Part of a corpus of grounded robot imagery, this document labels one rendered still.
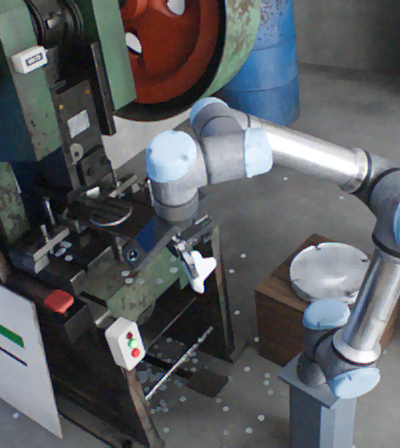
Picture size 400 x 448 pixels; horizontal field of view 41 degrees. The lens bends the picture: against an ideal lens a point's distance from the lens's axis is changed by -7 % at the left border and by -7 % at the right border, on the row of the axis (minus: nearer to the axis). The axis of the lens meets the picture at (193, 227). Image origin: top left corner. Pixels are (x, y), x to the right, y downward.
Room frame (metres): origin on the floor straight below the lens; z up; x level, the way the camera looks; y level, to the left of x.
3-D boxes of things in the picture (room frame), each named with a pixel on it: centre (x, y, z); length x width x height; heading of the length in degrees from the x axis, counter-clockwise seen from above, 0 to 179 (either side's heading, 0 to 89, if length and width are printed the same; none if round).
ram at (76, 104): (1.43, 0.29, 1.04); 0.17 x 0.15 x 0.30; 49
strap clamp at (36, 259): (1.33, 0.43, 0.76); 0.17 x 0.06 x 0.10; 139
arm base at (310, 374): (0.95, -0.28, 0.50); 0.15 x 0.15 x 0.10
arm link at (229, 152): (0.81, -0.08, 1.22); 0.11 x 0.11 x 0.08; 6
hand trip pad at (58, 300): (1.06, 0.36, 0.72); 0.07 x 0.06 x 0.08; 49
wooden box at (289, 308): (1.41, -0.44, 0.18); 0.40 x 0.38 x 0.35; 42
